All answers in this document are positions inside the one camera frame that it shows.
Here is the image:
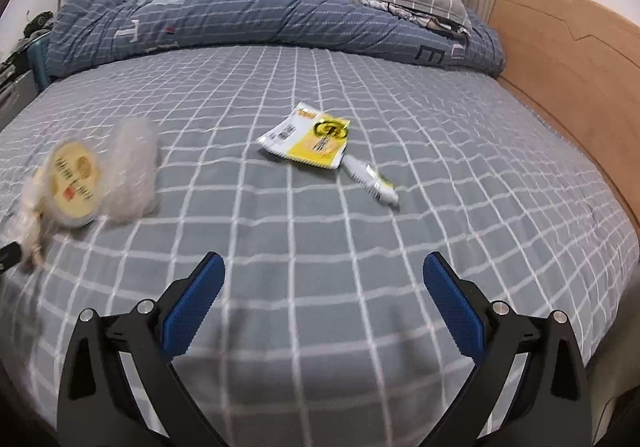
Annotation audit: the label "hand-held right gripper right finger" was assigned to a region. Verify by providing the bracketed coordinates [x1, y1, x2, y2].
[422, 251, 593, 447]

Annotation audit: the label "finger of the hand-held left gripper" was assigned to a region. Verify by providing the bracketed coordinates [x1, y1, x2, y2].
[0, 241, 23, 274]

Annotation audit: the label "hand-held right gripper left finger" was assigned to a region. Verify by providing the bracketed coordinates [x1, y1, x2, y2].
[56, 251, 227, 447]

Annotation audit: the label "clear white plastic bag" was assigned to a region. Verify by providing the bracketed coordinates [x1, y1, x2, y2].
[7, 119, 161, 273]

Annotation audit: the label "white wrapper tube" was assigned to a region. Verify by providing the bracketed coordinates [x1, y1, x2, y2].
[341, 154, 401, 208]

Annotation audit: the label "yellow snack packet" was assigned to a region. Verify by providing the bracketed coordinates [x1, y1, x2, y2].
[256, 102, 352, 172]

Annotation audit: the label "grey checked bed sheet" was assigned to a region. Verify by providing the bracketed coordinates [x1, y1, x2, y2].
[0, 44, 640, 447]

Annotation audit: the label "grey suitcase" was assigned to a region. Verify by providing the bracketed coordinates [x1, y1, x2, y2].
[0, 72, 42, 128]

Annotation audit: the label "teal box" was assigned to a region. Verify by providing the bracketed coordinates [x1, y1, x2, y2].
[27, 39, 51, 90]

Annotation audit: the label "dark tangled items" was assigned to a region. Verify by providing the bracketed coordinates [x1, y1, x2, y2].
[0, 12, 53, 78]

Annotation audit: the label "wooden headboard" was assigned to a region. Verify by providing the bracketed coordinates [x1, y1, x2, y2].
[487, 0, 640, 233]

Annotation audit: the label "blue striped duvet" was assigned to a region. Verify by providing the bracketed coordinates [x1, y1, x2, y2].
[45, 0, 506, 80]

